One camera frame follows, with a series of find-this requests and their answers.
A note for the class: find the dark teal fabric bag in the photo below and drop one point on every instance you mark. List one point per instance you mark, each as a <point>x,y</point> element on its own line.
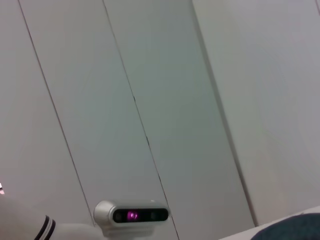
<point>290,228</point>

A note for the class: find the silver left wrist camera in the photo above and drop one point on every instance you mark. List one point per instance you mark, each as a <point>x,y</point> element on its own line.
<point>130,215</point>

